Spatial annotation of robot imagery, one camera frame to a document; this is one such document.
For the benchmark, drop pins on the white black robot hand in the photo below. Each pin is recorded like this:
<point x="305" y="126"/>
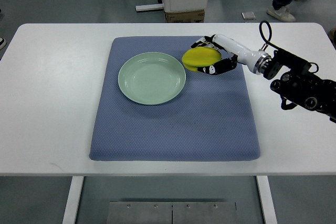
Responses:
<point x="252" y="59"/>

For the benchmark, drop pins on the yellow starfruit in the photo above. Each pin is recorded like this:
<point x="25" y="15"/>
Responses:
<point x="200" y="57"/>

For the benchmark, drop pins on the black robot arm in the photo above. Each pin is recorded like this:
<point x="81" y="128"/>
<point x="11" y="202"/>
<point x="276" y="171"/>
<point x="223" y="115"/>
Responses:
<point x="299" y="86"/>

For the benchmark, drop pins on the small grey floor plate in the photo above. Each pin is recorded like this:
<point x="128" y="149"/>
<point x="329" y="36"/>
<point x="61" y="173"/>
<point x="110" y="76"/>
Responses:
<point x="248" y="16"/>

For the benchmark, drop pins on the light green plate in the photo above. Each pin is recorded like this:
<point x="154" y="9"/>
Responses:
<point x="151" y="78"/>

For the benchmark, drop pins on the white sneaker near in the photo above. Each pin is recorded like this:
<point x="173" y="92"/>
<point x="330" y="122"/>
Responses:
<point x="283" y="14"/>

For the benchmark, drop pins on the cardboard box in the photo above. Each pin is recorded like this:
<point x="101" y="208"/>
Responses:
<point x="193" y="16"/>

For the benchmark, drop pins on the blue textured mat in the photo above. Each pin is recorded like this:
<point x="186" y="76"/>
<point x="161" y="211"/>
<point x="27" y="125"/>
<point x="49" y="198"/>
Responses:
<point x="210" y="120"/>

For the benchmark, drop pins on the shoe at right edge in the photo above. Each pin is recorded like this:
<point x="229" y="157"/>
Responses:
<point x="332" y="36"/>

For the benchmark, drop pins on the grey metal bar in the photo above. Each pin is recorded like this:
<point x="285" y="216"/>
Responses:
<point x="148" y="8"/>

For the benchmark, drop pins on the right white table leg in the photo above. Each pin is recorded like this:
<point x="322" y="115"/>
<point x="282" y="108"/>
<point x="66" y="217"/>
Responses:
<point x="266" y="201"/>

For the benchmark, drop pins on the white table leg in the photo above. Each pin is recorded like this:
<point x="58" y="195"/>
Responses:
<point x="73" y="200"/>
<point x="266" y="201"/>

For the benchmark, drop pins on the left white table leg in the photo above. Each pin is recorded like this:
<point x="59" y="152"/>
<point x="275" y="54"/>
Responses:
<point x="73" y="200"/>

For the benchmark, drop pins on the black white shoe left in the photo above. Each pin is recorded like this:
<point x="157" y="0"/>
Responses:
<point x="3" y="43"/>

